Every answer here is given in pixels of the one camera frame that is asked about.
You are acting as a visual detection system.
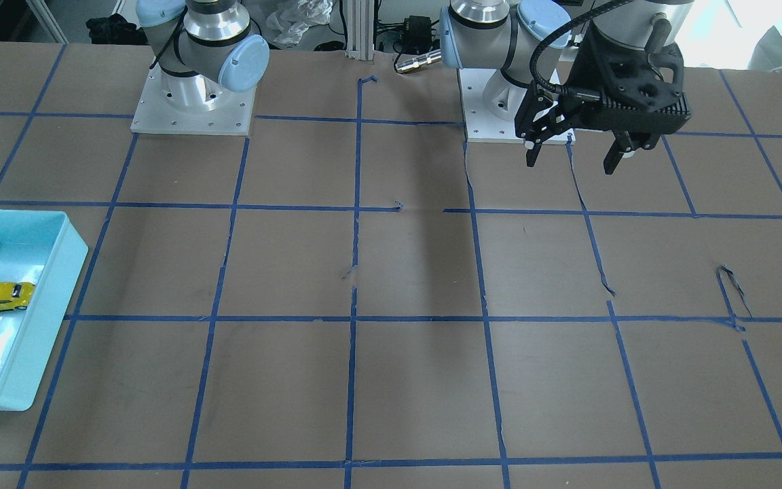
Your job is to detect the aluminium frame post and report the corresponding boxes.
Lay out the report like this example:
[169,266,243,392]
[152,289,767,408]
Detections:
[339,0,377,64]

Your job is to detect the turquoise plastic bin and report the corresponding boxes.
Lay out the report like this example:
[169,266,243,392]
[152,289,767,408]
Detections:
[0,210,88,411]

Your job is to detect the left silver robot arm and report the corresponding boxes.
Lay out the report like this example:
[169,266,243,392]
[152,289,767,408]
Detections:
[438,1,693,175]

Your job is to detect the yellow beetle toy car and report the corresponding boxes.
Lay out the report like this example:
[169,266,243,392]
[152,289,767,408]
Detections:
[0,282,35,312]

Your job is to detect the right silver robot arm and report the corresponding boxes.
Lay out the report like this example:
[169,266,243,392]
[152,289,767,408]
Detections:
[134,1,270,113]

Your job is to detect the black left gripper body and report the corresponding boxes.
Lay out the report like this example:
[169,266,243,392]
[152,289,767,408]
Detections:
[515,24,692,147]

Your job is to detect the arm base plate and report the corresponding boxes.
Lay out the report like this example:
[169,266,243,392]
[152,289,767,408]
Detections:
[458,68,576,145]
[130,66,257,137]

